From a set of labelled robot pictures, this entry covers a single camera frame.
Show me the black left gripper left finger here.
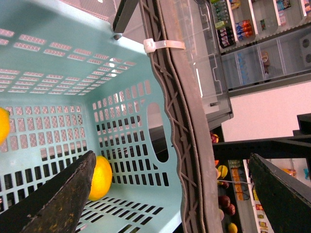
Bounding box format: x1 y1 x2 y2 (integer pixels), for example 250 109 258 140
0 150 96 233

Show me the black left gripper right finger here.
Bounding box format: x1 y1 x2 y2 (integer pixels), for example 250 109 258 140
248 153 311 233

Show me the yellow lemon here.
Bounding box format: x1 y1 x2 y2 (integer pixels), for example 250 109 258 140
88 156 113 201
0 107 10 145

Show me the teal plastic shopping basket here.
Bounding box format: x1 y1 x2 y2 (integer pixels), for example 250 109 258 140
0 0 182 233

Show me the black metal shelf rack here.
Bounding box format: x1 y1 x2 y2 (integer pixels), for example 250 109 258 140
213 113 311 160

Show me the white drink shelf unit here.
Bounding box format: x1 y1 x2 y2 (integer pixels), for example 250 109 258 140
211 0 311 90

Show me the white zip tie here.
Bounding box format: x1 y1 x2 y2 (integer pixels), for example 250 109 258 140
143 38 186 53

